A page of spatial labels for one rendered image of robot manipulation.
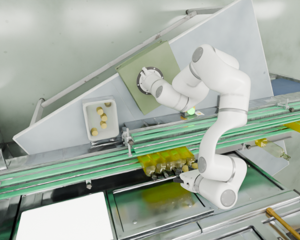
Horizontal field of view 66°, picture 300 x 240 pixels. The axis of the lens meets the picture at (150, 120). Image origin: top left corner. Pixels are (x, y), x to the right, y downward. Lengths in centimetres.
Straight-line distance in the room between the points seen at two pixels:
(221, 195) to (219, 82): 32
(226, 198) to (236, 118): 23
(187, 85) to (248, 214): 68
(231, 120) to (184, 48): 81
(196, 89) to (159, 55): 39
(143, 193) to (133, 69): 66
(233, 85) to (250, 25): 100
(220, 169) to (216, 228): 55
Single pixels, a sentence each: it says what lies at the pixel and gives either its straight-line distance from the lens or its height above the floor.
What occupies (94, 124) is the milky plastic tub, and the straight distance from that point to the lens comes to 137.
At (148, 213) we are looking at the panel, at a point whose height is 122.
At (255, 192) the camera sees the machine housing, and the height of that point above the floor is 126.
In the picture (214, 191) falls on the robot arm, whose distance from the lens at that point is 71.
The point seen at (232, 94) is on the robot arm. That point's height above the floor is 148.
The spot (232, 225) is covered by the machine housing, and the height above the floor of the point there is 141.
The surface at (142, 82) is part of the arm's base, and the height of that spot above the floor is 85.
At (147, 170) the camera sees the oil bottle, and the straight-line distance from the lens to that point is 121.
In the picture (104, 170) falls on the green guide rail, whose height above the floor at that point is 92.
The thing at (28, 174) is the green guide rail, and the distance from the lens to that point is 134.
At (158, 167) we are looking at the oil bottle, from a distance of 122.
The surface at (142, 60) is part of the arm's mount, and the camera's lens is 125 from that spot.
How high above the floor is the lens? 203
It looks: 61 degrees down
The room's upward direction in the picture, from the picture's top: 140 degrees clockwise
